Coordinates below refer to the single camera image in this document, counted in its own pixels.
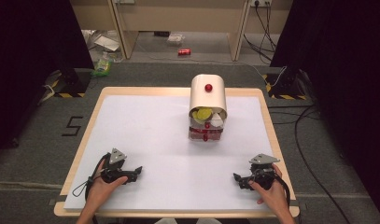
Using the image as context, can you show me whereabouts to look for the person's left hand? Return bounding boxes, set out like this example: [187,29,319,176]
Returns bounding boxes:
[84,159,129,213]

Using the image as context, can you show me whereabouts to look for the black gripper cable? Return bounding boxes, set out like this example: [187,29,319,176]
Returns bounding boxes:
[71,152,111,202]
[271,172,292,207]

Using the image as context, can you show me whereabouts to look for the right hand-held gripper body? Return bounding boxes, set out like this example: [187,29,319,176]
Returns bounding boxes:
[240,153,281,191]

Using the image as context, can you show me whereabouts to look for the beige desk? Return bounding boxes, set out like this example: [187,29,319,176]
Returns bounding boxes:
[69,0,294,63]

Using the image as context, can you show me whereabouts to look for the clear plastic bag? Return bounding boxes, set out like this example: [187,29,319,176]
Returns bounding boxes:
[166,33,186,48]

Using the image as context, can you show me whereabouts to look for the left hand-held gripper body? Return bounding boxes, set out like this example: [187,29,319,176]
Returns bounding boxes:
[100,147,139,185]

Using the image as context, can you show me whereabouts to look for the black stand base striped tape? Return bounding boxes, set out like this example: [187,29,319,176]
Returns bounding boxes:
[37,68,92,105]
[261,65,309,101]

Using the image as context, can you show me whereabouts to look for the white storage box with drawers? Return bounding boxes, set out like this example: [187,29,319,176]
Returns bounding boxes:
[187,73,229,143]

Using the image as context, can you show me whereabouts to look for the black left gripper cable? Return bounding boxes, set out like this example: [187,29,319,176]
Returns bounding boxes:
[71,152,111,202]

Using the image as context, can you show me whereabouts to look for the white table mat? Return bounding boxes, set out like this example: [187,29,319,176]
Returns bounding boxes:
[63,94,278,212]

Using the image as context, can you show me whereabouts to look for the black floor cable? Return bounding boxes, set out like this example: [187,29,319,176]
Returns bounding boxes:
[267,104,355,224]

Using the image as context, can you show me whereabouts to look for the person's right hand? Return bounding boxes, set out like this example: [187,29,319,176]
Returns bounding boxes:
[248,163,292,217]

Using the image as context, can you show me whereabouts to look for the wooden table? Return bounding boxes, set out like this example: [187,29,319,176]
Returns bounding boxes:
[52,86,302,218]

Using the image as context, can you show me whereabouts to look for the heap of white wrappings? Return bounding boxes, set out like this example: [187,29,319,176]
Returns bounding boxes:
[80,29,124,63]

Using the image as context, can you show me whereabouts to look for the white folded item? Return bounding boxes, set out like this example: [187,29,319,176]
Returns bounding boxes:
[209,113,225,129]

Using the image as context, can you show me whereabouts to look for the black curtain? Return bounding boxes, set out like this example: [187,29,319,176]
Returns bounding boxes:
[0,0,96,161]
[269,0,380,218]

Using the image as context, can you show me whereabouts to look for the yellow crumpled item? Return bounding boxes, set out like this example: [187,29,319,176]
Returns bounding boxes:
[191,107,214,122]

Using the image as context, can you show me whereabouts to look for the black wall cables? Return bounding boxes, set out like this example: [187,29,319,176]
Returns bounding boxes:
[242,0,278,63]

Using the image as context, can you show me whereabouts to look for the green packet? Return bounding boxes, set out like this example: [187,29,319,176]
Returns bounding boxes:
[91,59,113,78]

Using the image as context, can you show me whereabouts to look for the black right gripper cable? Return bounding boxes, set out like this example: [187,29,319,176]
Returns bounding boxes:
[271,172,292,207]

